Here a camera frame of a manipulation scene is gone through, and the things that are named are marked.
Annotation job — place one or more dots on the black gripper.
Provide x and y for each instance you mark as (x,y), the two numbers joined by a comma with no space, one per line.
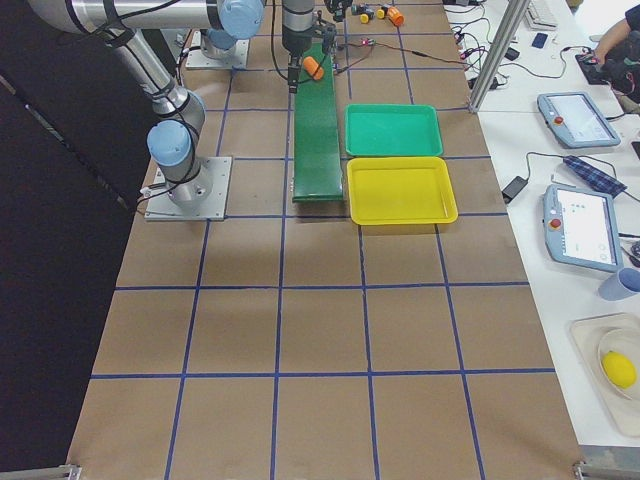
(294,50)
(339,4)

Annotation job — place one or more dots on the plain orange cylinder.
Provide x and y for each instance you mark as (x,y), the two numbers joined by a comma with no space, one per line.
(313,68)

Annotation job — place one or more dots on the green push button dark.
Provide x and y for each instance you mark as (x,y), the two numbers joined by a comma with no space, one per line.
(358,9)

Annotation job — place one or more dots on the orange cylinder with numbers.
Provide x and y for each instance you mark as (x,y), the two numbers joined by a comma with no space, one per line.
(395,16)

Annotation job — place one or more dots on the green conveyor belt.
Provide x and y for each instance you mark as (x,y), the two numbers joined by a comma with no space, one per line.
(317,171)

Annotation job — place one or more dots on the green plastic tray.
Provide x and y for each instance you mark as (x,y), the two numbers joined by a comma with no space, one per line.
(390,130)

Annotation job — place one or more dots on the yellow plastic tray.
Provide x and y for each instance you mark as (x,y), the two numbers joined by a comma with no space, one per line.
(400,191)

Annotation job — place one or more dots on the black power adapter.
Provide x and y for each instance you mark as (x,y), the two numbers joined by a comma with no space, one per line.
(513,188)

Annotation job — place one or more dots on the far teach pendant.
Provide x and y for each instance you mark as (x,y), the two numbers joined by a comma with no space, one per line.
(575,120)

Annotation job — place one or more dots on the teach pendant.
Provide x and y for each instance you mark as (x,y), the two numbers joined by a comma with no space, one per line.
(575,120)
(580,228)

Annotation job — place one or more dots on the person at desk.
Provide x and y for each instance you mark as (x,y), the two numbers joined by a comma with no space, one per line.
(617,55)

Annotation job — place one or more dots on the blue plaid cloth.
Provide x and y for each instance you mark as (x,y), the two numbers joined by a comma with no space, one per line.
(597,179)

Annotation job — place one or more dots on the near teach pendant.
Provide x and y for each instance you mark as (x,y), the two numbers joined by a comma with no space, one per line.
(580,228)

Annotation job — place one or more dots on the blue cup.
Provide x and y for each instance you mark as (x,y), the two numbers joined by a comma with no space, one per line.
(621,285)

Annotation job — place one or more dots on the white bowl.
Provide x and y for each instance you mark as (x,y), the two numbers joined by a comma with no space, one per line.
(625,341)

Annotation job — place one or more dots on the yellow lemon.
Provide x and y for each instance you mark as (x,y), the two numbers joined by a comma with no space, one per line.
(619,369)

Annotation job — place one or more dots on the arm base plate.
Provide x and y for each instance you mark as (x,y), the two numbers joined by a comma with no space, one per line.
(204,198)
(203,56)

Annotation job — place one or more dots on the aluminium frame post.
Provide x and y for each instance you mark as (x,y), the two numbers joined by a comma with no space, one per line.
(507,28)

